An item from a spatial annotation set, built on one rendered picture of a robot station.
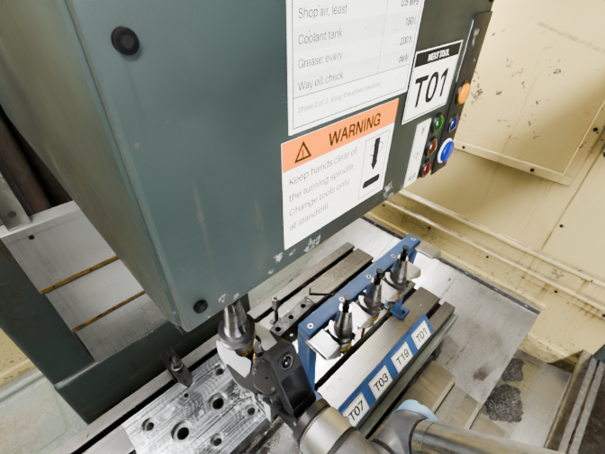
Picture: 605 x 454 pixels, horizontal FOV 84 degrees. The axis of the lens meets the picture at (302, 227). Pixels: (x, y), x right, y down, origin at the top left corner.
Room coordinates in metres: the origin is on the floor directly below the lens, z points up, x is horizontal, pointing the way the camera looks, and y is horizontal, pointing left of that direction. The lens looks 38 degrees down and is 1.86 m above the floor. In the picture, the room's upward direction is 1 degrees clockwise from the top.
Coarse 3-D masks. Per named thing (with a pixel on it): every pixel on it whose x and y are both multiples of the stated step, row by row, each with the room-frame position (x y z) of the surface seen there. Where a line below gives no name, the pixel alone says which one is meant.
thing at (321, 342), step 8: (312, 336) 0.43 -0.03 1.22; (320, 336) 0.43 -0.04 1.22; (328, 336) 0.43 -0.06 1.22; (312, 344) 0.41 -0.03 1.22; (320, 344) 0.41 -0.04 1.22; (328, 344) 0.41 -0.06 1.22; (336, 344) 0.41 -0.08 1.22; (320, 352) 0.39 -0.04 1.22; (328, 352) 0.39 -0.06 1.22; (336, 352) 0.39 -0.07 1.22
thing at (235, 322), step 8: (232, 304) 0.34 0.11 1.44; (240, 304) 0.35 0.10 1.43; (224, 312) 0.33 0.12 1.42; (232, 312) 0.33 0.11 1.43; (240, 312) 0.34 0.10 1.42; (224, 320) 0.33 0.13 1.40; (232, 320) 0.33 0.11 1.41; (240, 320) 0.33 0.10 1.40; (224, 328) 0.33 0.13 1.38; (232, 328) 0.33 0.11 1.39; (240, 328) 0.33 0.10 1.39; (232, 336) 0.32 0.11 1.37
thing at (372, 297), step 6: (372, 282) 0.52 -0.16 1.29; (366, 288) 0.53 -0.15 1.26; (372, 288) 0.51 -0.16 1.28; (378, 288) 0.51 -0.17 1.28; (366, 294) 0.52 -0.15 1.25; (372, 294) 0.51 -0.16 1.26; (378, 294) 0.51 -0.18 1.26; (366, 300) 0.51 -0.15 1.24; (372, 300) 0.51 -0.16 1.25; (378, 300) 0.51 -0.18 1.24; (372, 306) 0.50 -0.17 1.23
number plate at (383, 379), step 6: (384, 366) 0.51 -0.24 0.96; (378, 372) 0.49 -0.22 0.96; (384, 372) 0.49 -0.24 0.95; (378, 378) 0.47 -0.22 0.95; (384, 378) 0.48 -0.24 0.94; (390, 378) 0.49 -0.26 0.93; (372, 384) 0.46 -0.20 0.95; (378, 384) 0.46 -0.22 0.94; (384, 384) 0.47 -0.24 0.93; (372, 390) 0.44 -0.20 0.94; (378, 390) 0.45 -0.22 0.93; (378, 396) 0.44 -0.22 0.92
